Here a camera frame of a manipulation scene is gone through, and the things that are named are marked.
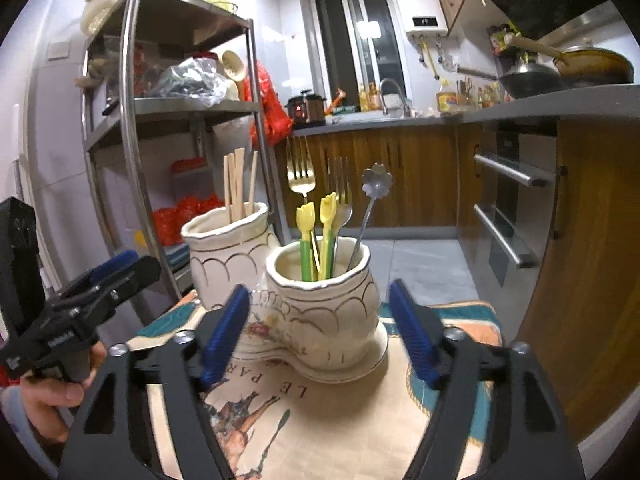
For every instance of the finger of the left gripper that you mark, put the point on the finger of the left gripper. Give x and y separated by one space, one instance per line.
117 264
125 272

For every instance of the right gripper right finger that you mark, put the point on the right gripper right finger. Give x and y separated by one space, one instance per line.
527 435

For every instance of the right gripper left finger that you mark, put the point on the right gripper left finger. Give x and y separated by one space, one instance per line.
111 436

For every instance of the wooden chopstick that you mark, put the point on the wooden chopstick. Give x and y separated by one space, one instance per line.
232 186
248 208
239 171
227 190
253 176

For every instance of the yellow-green plastic fork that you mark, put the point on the yellow-green plastic fork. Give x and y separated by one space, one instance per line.
305 224

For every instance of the gold metal fork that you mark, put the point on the gold metal fork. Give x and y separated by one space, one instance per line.
302 180

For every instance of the silver metal fork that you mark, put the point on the silver metal fork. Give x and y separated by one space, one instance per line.
338 175

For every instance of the silver flower-bowl spoon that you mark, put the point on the silver flower-bowl spoon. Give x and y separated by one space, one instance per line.
376 184

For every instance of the wooden kitchen base cabinets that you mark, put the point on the wooden kitchen base cabinets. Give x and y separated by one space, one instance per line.
583 319

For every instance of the kitchen window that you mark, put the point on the kitchen window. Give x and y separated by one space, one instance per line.
358 45

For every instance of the person's left hand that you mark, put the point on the person's left hand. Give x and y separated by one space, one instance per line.
42 397

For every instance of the stainless steel shelf rack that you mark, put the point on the stainless steel shelf rack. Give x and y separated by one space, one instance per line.
178 27

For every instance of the printed quilted table mat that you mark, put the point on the printed quilted table mat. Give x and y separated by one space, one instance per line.
273 423

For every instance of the white ceramic double-cup holder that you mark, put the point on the white ceramic double-cup holder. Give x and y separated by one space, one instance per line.
328 331

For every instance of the clear plastic bag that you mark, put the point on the clear plastic bag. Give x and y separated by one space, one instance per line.
195 79

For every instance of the red hanging plastic bag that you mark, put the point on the red hanging plastic bag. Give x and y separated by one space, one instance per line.
278 126

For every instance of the dark electric cooker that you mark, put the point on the dark electric cooker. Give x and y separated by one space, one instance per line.
306 110

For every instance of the stainless built-in oven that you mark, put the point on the stainless built-in oven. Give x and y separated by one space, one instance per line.
507 177

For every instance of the chrome sink faucet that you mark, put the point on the chrome sink faucet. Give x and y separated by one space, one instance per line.
393 99

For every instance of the yellow oil bottle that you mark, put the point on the yellow oil bottle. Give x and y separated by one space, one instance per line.
446 97

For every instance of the black wok on stove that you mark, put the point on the black wok on stove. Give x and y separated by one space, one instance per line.
531 78

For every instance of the white water heater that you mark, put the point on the white water heater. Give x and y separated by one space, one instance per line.
422 18

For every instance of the brown wok with handle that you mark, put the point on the brown wok with handle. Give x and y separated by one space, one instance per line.
583 67

